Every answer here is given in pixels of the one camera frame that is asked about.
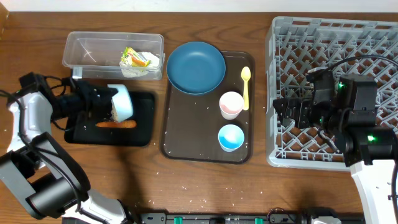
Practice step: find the light blue bowl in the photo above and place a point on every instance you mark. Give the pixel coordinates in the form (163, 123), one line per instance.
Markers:
(122, 102)

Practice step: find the white rice pile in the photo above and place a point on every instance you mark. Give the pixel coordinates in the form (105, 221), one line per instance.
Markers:
(114, 114)

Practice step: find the dark brown serving tray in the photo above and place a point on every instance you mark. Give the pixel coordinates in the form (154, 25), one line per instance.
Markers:
(192, 122)

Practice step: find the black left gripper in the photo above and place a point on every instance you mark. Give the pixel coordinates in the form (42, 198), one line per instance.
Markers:
(92, 102)

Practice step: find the black rectangular tray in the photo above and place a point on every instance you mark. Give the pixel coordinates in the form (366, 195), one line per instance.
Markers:
(82, 130)

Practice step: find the grey dishwasher rack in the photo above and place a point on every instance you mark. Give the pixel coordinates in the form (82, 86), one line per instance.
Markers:
(294, 45)

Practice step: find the dark blue plate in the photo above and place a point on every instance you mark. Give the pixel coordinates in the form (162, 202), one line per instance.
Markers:
(196, 68)

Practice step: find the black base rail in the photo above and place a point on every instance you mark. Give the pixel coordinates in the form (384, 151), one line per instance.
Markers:
(275, 216)

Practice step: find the pink plastic cup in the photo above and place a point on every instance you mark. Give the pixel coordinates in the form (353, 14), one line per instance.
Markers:
(231, 104)

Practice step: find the white paper napkin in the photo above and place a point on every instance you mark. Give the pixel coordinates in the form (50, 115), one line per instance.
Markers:
(130, 70)

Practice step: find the yellow plastic spoon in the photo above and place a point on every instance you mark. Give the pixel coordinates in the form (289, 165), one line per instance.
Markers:
(246, 75)

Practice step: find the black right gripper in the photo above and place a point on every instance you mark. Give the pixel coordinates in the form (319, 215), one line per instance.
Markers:
(292, 112)

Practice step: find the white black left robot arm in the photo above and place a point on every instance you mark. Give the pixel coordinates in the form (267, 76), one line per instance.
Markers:
(42, 176)

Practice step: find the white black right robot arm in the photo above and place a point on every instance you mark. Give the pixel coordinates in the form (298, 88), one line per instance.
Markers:
(348, 112)

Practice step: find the clear plastic bin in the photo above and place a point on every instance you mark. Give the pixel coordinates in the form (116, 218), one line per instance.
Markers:
(98, 54)

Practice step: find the blue plastic cup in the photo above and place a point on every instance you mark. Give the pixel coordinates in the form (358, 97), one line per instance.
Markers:
(230, 137)

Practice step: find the green yellow snack wrapper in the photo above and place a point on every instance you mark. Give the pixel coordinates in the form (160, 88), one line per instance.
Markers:
(133, 58)

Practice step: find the orange carrot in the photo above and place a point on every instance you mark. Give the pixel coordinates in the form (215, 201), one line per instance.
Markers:
(127, 124)

